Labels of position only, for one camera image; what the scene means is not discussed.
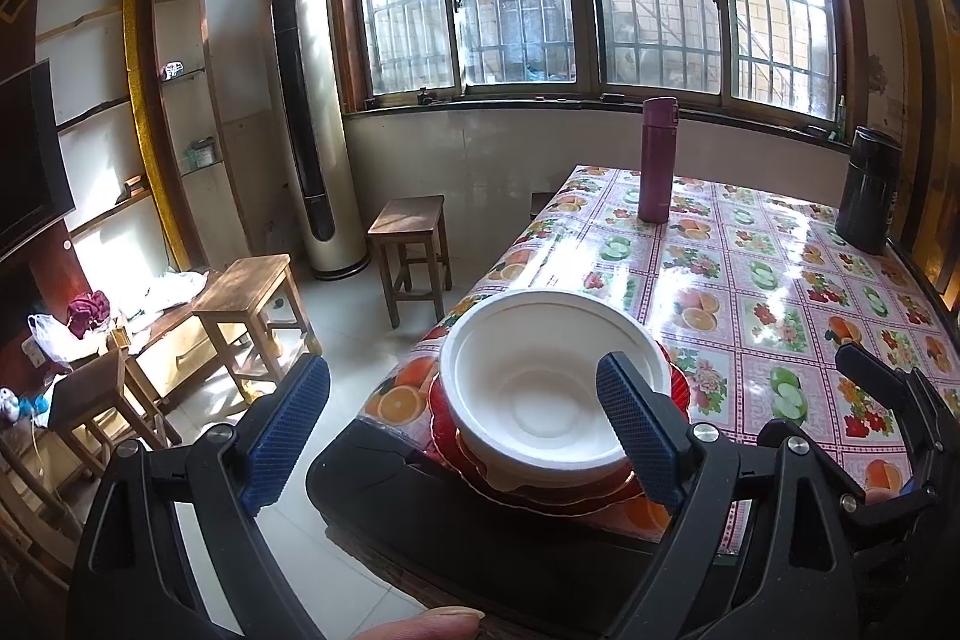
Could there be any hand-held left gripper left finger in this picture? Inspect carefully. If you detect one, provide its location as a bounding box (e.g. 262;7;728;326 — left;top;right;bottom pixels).
67;351;332;640

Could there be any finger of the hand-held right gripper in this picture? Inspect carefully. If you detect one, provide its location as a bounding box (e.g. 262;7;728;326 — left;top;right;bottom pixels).
838;460;960;536
835;342;960;461

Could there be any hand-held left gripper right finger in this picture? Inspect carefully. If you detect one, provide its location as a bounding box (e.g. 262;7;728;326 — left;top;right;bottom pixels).
595;351;856;640

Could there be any white paper bowl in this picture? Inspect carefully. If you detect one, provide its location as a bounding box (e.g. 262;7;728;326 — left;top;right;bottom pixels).
439;287;672;487

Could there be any red plastic plate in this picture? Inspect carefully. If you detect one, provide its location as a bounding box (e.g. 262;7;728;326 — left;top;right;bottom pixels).
427;340;691;517

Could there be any person's left hand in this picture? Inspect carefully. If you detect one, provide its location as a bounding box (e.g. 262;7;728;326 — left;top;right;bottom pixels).
349;606;487;640

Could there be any floral fruit print tablecloth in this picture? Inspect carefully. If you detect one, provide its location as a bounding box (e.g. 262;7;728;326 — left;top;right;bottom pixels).
358;164;960;551

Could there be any low wooden table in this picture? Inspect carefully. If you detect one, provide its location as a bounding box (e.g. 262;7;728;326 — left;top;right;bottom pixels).
105;269;248;405

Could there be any crumpled white cloth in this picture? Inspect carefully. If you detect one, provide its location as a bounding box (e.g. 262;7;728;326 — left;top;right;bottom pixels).
139;269;212;320

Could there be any black electric kettle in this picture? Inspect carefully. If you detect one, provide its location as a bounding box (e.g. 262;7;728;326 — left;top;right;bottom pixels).
835;125;903;256

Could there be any dark topped wooden stool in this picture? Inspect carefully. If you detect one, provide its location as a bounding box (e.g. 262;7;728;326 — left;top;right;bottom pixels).
46;347;181;483

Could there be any dark red cloth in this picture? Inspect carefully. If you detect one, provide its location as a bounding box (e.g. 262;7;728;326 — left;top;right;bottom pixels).
67;291;112;341

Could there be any white plastic bag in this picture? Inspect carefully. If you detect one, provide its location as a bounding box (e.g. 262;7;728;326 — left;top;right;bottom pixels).
28;314;76;371

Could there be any purple thermos bottle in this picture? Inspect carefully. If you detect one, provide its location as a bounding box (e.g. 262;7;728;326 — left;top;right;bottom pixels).
637;96;680;225

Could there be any tower air conditioner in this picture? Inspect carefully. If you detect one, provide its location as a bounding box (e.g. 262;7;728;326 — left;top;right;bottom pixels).
255;0;371;283

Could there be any black television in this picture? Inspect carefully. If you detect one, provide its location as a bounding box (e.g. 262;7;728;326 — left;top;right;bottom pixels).
0;59;76;262

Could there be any wooden shelf cabinet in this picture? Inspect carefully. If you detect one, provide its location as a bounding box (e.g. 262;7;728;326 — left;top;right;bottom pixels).
0;0;226;281

